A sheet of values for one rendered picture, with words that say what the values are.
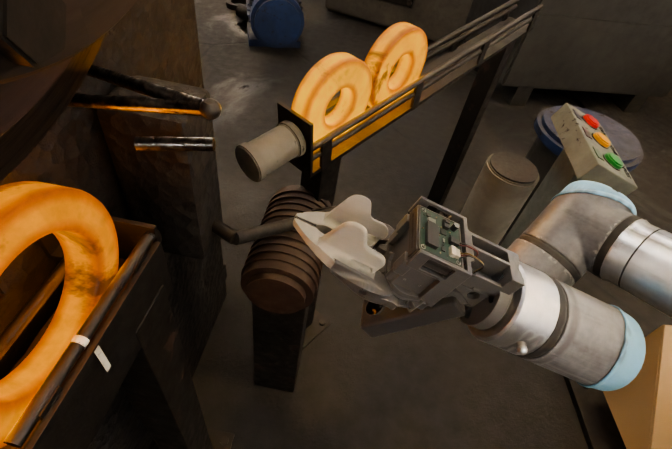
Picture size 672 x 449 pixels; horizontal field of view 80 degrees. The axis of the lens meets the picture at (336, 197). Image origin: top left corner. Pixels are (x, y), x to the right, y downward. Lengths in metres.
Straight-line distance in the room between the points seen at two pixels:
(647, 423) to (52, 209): 1.12
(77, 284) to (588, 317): 0.48
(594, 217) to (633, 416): 0.67
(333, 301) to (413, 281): 0.86
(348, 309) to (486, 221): 0.48
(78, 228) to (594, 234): 0.55
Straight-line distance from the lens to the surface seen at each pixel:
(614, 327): 0.50
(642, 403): 1.17
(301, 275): 0.64
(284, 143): 0.59
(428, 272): 0.36
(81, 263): 0.42
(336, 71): 0.61
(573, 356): 0.47
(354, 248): 0.37
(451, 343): 1.26
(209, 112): 0.27
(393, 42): 0.70
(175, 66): 0.66
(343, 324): 1.20
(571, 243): 0.59
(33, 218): 0.33
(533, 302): 0.43
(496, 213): 1.01
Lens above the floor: 1.05
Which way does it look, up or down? 44 degrees down
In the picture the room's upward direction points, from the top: 10 degrees clockwise
